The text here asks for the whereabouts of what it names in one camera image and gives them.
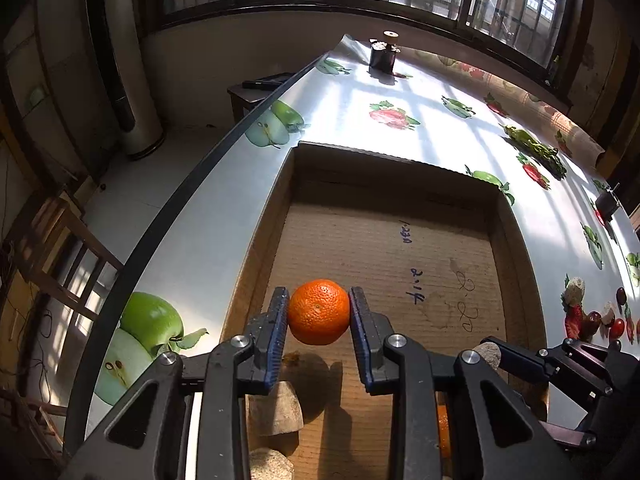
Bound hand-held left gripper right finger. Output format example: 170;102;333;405
348;286;592;480

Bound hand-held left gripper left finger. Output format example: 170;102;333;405
60;287;290;480

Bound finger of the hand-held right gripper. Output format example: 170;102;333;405
540;420;598;452
481;336;553;386

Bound round beige stone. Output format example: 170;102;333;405
472;342;503;372

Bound orange mandarin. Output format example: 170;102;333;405
287;279;351;346
436;403;454;461

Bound shallow cardboard box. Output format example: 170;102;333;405
220;142;550;480

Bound beige stone piece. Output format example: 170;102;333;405
248;381;305;436
249;448;295;480

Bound fruit print tablecloth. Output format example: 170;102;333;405
85;34;640;441

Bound small black box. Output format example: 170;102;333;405
595;185;622;222

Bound green bean pods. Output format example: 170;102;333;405
501;124;569;180

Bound wooden chair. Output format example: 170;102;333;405
0;187;125;461

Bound dark wooden stool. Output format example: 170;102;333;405
227;77;283;123

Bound black cylindrical container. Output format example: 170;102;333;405
368;31;401;77

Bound white standing air conditioner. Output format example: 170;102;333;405
102;0;166;160

